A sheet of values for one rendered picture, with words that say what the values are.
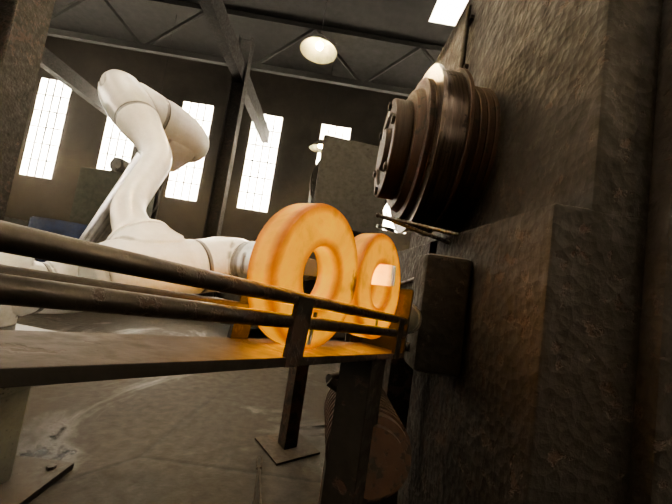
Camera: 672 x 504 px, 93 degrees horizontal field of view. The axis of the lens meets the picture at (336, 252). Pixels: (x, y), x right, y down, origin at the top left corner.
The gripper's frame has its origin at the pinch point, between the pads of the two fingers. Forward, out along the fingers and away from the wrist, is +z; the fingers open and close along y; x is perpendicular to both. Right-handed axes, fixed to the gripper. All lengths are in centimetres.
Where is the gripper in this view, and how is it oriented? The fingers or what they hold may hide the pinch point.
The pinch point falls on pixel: (371, 273)
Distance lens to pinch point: 47.8
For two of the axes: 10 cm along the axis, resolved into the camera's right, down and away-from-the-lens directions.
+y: -5.3, -1.5, -8.4
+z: 8.4, 0.3, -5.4
